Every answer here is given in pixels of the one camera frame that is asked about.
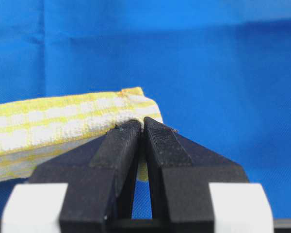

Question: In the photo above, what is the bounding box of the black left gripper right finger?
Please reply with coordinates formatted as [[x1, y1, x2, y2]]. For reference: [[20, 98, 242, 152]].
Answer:
[[143, 116, 275, 233]]

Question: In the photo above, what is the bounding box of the yellow striped towel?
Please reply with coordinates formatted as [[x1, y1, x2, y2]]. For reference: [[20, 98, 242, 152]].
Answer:
[[0, 87, 162, 182]]

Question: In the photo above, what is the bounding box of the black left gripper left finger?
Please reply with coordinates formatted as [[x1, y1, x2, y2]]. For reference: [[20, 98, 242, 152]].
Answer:
[[0, 120, 142, 233]]

